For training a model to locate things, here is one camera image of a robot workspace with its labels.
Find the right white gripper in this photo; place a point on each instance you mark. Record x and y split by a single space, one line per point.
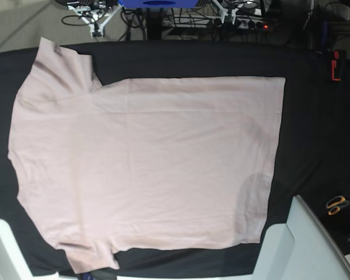
96 15

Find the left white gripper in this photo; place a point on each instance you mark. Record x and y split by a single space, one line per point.
226 10

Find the pink T-shirt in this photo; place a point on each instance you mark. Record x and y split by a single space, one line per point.
146 163

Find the blue plastic box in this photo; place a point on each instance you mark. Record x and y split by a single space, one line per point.
158 3

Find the red black clamp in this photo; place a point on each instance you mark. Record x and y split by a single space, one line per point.
337 64

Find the black table cloth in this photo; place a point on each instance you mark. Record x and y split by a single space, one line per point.
313 158

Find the white left chair armrest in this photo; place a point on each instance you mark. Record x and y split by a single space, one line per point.
12 263

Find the orange handled scissors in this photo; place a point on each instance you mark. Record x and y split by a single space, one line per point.
336 204

